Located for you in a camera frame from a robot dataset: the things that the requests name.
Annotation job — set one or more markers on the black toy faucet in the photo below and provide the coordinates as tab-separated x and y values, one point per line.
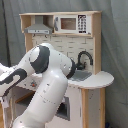
85	61

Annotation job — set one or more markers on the wooden toy kitchen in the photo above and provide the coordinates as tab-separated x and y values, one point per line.
87	98

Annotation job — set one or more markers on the grey toy sink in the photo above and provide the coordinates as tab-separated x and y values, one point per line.
80	75

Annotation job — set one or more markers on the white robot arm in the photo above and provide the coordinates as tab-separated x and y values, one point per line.
56	68

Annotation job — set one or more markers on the toy microwave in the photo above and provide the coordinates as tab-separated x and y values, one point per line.
72	24

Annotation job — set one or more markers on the grey ice dispenser panel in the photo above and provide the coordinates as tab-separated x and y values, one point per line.
64	109

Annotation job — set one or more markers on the right red stove knob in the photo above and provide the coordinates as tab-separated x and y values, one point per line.
33	84

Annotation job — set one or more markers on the grey range hood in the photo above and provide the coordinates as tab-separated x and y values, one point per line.
39	27

